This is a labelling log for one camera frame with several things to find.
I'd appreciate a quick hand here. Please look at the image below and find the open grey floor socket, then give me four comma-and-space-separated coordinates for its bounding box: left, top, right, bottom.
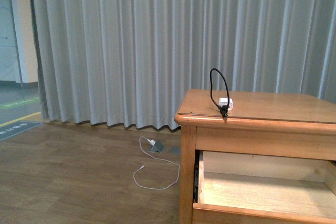
149, 141, 165, 153

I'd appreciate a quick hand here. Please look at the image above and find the white plug in floor socket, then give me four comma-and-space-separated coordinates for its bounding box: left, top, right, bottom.
147, 139, 156, 146

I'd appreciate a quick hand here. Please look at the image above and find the black charger cable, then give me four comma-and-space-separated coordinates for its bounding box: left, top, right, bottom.
209, 68, 231, 120

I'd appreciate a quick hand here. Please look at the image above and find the grey floor sign mat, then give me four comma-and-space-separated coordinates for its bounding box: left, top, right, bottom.
0, 121, 43, 141

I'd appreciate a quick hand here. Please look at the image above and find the pale pleated curtain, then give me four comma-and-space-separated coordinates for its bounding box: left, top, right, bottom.
32, 0, 335, 129

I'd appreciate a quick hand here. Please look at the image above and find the wooden drawer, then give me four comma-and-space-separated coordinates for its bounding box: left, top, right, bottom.
192, 151, 335, 223

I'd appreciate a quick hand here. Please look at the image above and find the light wooden nightstand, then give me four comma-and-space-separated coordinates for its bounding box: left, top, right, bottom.
175, 90, 335, 223

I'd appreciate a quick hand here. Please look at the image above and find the white charger block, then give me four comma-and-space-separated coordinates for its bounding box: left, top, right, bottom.
218, 98, 233, 111

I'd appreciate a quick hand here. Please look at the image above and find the closed grey floor socket cover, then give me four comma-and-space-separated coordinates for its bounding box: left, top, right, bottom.
170, 146, 181, 155

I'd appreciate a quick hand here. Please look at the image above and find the white floor charger cable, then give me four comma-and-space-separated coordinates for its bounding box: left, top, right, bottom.
133, 136, 181, 190

